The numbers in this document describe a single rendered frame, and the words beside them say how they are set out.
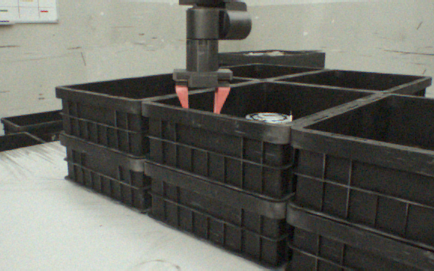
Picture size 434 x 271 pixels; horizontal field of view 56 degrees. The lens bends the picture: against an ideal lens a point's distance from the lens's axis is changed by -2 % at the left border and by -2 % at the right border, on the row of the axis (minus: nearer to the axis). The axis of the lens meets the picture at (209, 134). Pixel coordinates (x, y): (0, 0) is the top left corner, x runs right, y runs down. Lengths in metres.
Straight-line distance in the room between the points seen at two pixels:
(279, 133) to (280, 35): 4.40
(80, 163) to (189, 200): 0.34
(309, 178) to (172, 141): 0.25
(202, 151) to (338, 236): 0.25
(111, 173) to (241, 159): 0.35
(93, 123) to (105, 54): 3.29
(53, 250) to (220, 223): 0.28
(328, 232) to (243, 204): 0.13
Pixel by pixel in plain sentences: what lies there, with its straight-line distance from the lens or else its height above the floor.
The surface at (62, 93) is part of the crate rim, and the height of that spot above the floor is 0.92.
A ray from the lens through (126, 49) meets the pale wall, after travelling 4.28.
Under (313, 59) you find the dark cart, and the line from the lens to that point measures 2.79.
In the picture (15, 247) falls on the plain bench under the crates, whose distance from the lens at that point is 0.78.
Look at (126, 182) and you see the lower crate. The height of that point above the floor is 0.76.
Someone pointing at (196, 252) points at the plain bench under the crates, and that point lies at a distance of 0.70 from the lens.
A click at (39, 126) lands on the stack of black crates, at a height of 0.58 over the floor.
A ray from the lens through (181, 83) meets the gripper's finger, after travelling 0.73.
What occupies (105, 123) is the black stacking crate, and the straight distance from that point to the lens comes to 0.85.
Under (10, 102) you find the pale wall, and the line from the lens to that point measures 3.84.
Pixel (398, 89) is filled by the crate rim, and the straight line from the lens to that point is 0.99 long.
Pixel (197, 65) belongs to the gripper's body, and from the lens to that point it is 0.71.
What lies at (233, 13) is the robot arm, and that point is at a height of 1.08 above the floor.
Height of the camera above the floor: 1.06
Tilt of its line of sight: 15 degrees down
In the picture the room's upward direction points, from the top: straight up
